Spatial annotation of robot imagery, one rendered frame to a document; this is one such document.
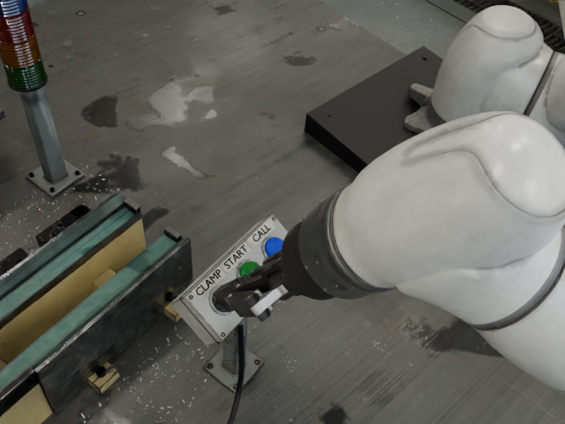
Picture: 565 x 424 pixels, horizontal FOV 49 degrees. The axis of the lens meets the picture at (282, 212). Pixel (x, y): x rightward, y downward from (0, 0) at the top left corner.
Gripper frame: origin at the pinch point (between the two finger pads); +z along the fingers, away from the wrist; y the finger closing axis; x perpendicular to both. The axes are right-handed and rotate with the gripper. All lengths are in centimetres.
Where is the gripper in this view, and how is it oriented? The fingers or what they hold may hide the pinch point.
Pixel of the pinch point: (237, 294)
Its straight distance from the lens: 71.5
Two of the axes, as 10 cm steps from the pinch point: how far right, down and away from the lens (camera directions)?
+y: -6.0, 5.7, -5.6
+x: 6.3, 7.7, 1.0
